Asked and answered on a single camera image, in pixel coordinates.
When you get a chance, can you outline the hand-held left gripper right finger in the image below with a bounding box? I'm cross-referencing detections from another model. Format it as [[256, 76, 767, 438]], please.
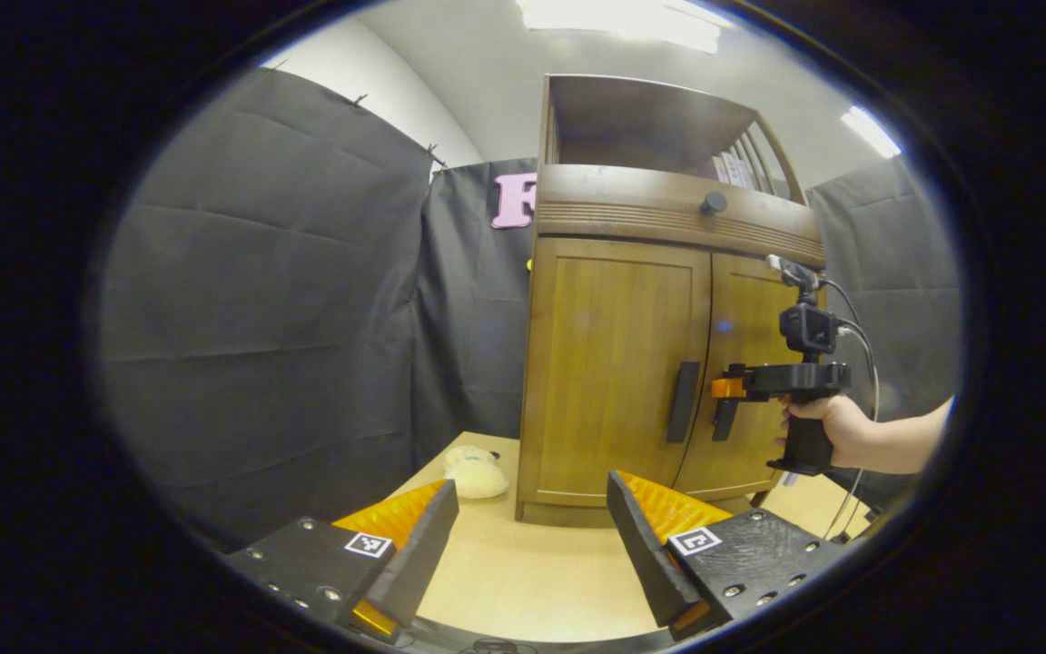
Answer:
[[607, 470, 846, 641]]

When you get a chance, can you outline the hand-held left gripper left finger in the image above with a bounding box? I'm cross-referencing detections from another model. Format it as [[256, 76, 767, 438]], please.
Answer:
[[223, 479, 460, 646]]

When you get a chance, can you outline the wooden cabinet door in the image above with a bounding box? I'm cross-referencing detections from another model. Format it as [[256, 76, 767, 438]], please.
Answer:
[[537, 238, 713, 499], [676, 253, 819, 496]]

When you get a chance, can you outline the wooden double-door shoe cabinet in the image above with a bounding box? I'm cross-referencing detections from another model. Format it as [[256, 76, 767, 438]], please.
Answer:
[[514, 74, 828, 523]]

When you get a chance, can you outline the wooden cabinet drawer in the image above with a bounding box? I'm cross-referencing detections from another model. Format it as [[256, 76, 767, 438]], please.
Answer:
[[534, 164, 825, 269]]

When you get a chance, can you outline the cream plush toy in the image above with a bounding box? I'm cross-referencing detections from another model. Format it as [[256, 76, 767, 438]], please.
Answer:
[[443, 445, 511, 500]]

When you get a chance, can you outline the small ceiling light panel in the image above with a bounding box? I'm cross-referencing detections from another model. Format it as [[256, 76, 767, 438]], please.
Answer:
[[841, 106, 903, 160]]

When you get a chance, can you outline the black backdrop cloth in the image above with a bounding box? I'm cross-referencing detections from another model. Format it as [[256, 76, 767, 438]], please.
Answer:
[[96, 65, 964, 555]]

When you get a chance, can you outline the large ceiling light panel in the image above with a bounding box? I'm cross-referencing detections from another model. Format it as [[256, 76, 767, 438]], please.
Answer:
[[516, 0, 724, 54]]

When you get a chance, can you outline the black left door handle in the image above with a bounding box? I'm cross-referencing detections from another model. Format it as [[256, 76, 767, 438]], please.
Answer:
[[666, 361, 701, 444]]

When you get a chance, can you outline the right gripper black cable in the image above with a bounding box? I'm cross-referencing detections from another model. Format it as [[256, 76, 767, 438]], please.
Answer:
[[818, 277, 880, 541]]

